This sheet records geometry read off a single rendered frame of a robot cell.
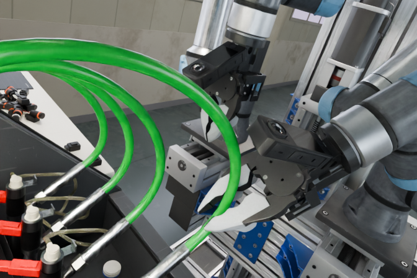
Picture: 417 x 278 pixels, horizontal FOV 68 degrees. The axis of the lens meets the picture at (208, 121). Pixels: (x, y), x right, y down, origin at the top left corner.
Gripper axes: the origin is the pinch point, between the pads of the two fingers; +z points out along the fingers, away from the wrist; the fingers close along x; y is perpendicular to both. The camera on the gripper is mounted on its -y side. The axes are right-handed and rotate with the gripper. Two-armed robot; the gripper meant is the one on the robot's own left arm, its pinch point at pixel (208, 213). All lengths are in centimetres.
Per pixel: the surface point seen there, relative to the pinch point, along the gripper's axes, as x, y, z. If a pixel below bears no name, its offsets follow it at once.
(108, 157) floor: 156, 132, 94
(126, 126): 17.3, -5.5, 5.8
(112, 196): 27.1, 19.9, 25.9
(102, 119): 24.1, -4.0, 10.8
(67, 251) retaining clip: 3.8, -3.4, 19.6
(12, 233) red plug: 10.2, -5.5, 27.5
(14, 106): 62, 4, 43
